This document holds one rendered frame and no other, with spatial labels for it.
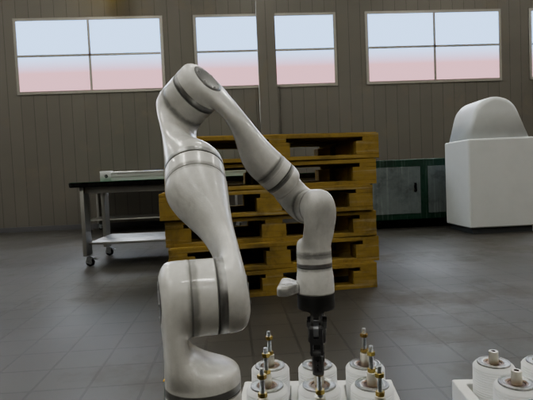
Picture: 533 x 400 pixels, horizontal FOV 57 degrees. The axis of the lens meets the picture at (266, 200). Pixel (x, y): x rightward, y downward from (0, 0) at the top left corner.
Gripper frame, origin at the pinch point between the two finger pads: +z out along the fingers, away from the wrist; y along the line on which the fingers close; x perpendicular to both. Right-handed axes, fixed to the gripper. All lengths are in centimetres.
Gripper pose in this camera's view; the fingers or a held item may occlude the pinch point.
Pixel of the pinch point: (318, 361)
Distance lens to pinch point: 103.6
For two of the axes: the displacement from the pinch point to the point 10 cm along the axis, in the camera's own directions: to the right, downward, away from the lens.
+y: 1.3, -0.4, 9.9
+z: 0.5, 10.0, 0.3
